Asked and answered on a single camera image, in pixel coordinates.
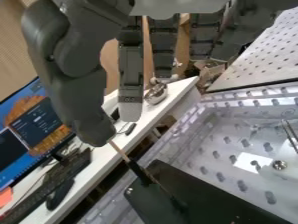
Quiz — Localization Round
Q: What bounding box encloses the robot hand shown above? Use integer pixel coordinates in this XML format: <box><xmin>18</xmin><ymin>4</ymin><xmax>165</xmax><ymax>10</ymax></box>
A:
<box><xmin>19</xmin><ymin>0</ymin><xmax>290</xmax><ymax>148</ymax></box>

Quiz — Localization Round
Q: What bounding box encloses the thin drill bit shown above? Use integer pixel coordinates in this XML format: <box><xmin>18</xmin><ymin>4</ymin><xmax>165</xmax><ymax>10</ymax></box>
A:
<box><xmin>281</xmin><ymin>119</ymin><xmax>298</xmax><ymax>155</ymax></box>

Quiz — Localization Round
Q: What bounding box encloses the small white jointed device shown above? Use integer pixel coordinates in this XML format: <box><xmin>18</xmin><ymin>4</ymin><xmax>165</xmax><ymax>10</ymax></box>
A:
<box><xmin>143</xmin><ymin>74</ymin><xmax>181</xmax><ymax>106</ymax></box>

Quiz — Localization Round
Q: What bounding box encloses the small black desk item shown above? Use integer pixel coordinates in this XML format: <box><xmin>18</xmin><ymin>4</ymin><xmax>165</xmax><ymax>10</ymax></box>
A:
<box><xmin>124</xmin><ymin>122</ymin><xmax>139</xmax><ymax>136</ymax></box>

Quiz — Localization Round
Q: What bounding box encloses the computer monitor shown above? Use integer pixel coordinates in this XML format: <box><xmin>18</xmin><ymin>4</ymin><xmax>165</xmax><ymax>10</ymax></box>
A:
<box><xmin>0</xmin><ymin>76</ymin><xmax>76</xmax><ymax>192</ymax></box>

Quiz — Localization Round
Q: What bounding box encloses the thin stick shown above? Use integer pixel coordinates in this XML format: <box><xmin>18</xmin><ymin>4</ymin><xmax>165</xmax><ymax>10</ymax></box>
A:
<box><xmin>108</xmin><ymin>139</ymin><xmax>153</xmax><ymax>187</ymax></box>

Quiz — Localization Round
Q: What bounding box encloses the clear box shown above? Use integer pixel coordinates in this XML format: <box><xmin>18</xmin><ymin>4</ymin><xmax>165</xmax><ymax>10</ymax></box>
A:
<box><xmin>78</xmin><ymin>81</ymin><xmax>298</xmax><ymax>224</ymax></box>

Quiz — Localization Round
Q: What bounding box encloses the white desk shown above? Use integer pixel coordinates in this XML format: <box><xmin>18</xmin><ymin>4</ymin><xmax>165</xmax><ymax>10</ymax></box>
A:
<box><xmin>0</xmin><ymin>75</ymin><xmax>201</xmax><ymax>224</ymax></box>

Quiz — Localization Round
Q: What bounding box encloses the black computer mouse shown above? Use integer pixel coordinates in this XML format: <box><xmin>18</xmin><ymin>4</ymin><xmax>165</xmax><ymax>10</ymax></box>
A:
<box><xmin>44</xmin><ymin>178</ymin><xmax>78</xmax><ymax>212</ymax></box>

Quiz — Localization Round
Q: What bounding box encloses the black keyboard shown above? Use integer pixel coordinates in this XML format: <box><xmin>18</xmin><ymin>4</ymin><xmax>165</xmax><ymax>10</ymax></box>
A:
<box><xmin>0</xmin><ymin>146</ymin><xmax>94</xmax><ymax>224</ymax></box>

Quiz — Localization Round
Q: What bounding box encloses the black plate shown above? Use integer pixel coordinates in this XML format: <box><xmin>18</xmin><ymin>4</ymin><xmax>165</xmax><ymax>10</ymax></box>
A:
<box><xmin>123</xmin><ymin>159</ymin><xmax>298</xmax><ymax>224</ymax></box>

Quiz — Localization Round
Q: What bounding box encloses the small silver nut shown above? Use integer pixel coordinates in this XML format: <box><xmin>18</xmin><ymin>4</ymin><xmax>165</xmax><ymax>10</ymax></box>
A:
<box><xmin>271</xmin><ymin>159</ymin><xmax>289</xmax><ymax>171</ymax></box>

